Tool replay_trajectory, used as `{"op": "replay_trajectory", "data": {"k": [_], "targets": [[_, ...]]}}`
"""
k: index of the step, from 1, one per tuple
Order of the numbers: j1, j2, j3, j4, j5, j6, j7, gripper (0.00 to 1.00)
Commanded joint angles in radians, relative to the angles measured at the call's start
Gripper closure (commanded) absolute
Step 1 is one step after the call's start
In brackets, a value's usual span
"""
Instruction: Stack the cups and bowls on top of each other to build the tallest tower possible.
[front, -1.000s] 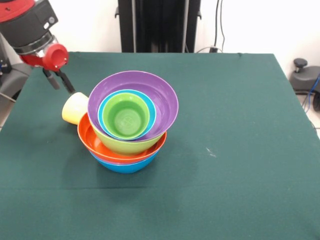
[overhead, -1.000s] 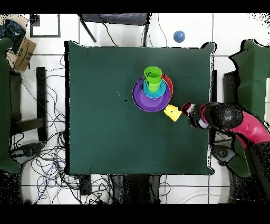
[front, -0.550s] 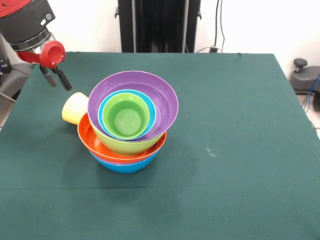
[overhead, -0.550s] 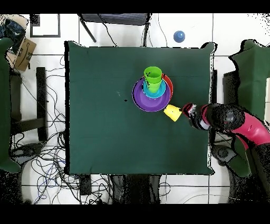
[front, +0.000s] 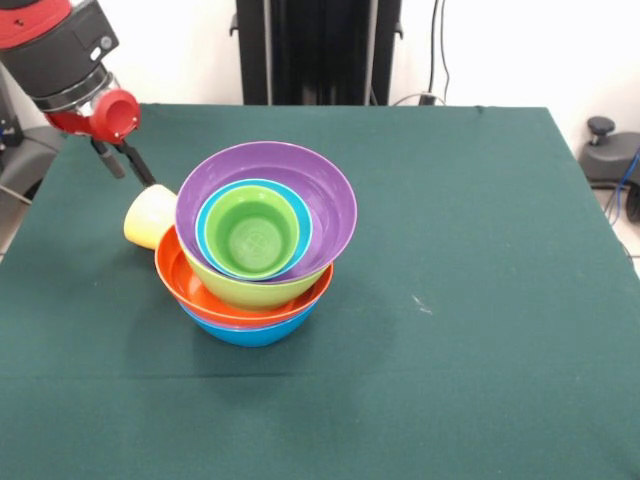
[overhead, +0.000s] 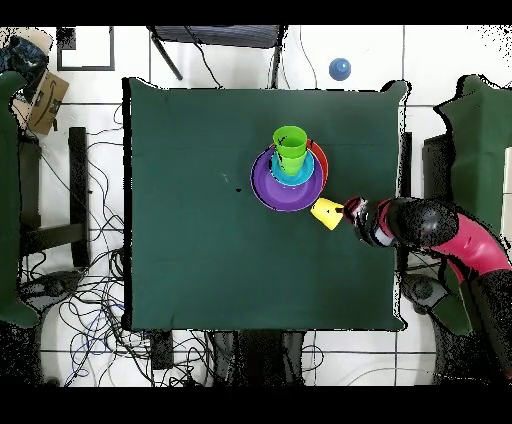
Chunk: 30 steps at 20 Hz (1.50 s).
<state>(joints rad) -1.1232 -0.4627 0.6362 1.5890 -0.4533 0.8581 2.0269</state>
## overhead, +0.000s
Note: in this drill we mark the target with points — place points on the yellow plastic cup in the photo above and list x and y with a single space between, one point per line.
326 214

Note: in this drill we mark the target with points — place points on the green plastic cup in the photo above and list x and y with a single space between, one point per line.
290 166
290 142

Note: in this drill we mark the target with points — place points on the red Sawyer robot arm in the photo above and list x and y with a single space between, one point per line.
424 224

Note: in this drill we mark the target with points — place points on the small cyan bowl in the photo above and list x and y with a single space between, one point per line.
306 172

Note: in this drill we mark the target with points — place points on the orange-red bowl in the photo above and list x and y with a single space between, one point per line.
320 156

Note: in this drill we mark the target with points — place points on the purple and green bowl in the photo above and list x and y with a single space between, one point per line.
284 196

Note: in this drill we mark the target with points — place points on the blue cup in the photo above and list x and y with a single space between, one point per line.
340 69

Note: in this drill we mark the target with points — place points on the green cloth covered table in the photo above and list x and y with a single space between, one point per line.
480 132
8 200

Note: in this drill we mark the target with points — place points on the white paper sheets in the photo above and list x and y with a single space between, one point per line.
508 180

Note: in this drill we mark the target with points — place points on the dark green tablecloth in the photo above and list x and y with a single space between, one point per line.
192 140

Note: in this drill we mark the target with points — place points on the black chair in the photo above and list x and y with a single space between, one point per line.
216 36

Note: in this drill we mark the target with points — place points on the black power box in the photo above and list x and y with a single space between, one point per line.
162 350

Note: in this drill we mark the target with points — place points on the black metal stand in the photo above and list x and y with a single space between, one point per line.
78 180

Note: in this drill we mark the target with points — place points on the cardboard box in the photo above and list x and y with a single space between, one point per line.
46 104

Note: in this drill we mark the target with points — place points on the dark blue bag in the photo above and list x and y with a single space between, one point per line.
26 56

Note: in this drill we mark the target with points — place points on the grey pedestal foot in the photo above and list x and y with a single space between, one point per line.
52 286
422 288

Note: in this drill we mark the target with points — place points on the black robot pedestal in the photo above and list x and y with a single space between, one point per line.
256 360

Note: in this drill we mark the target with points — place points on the black square frame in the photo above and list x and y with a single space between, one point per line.
58 56

